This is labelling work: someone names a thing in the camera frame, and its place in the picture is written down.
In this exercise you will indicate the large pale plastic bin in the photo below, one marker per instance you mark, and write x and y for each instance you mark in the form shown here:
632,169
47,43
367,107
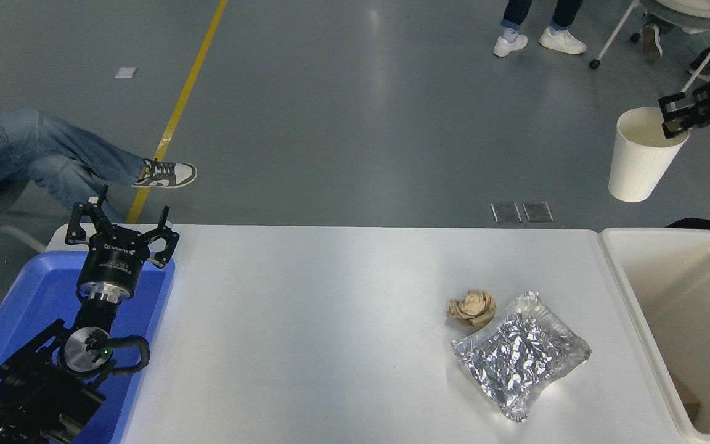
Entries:
688,296

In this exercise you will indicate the crumpled tan paper ball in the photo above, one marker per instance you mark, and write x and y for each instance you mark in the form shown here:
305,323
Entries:
472,308

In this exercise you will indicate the grey metal floor plate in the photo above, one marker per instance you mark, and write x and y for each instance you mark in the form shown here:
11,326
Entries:
506,212
538,211

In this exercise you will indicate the white wheeled chair frame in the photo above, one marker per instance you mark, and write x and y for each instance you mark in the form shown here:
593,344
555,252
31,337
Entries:
694,7

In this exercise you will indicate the crumpled silver foil tray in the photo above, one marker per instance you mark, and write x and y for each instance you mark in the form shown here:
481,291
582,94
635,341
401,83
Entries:
518,357

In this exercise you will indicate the person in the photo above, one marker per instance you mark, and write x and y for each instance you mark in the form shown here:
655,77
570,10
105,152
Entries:
22,142
652,40
561,40

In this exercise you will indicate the white paper cup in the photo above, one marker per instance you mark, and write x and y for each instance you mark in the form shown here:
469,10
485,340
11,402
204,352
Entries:
638,166

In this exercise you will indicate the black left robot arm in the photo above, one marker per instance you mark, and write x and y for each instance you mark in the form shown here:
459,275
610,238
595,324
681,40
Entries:
40,382

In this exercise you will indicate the blue plastic tray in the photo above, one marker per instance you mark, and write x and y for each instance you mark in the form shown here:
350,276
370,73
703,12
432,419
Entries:
34,290

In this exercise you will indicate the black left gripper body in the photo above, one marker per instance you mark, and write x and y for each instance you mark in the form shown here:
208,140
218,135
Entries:
114,259

